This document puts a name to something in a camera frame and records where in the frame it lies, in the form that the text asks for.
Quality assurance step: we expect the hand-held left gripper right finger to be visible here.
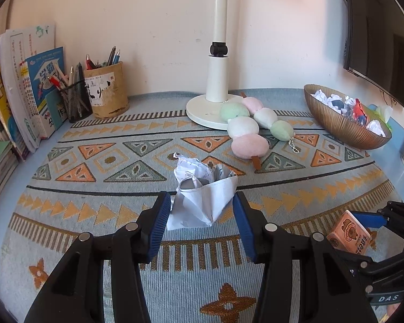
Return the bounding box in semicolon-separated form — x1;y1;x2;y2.
232;192;379;323

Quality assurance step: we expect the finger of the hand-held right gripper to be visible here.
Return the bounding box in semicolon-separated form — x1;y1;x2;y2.
352;200;404;239
335;239;404;275

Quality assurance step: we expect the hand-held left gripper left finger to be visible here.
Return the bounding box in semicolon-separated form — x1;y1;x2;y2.
23;191;172;323

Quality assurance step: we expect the orange card box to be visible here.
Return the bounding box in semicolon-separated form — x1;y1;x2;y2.
326;209;372;254

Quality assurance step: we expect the ribbed brown glass bowl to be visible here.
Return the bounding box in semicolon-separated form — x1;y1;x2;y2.
304;84;392;150

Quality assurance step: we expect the red snack packet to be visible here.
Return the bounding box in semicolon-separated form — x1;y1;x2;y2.
352;98;371;127

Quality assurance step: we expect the person's right forearm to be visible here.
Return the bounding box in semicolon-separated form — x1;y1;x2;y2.
379;304;403;323

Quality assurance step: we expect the patterned woven mat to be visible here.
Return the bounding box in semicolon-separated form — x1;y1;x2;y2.
0;87;404;323

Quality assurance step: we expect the brown paper pen holder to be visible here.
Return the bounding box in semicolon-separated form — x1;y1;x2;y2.
83;61;130;119

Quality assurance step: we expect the black mesh pen holder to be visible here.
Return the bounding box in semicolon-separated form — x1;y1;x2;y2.
59;81;94;123

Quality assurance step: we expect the white desk lamp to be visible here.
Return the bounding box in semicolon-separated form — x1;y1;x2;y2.
186;0;248;129

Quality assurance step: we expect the bundle of pens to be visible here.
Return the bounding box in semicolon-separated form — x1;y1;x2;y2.
49;62;85;90
85;45;121;69

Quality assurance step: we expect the black monitor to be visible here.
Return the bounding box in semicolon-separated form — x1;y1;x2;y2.
337;0;404;113

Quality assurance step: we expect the blue cover workbook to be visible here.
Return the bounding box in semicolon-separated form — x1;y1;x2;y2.
20;46;69;138

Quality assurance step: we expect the row of books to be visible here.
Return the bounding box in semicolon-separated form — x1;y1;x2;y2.
0;23;56;152

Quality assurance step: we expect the dango plush skewer with chain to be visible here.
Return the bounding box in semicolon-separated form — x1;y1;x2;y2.
240;92;302;155

